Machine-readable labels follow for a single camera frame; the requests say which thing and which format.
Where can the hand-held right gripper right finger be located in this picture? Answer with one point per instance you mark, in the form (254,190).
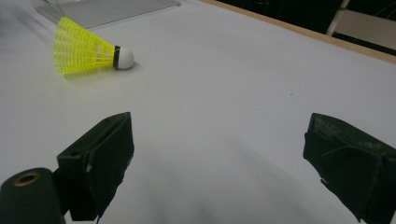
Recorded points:
(351,168)

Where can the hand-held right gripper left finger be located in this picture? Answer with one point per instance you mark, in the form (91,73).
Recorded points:
(102,158)

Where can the yellow plastic shuttlecock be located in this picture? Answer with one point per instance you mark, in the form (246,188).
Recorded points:
(88,49)

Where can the clear acrylic tray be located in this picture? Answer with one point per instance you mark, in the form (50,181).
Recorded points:
(102,11)

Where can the white metal stand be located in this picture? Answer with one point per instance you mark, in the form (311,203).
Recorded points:
(337,15)

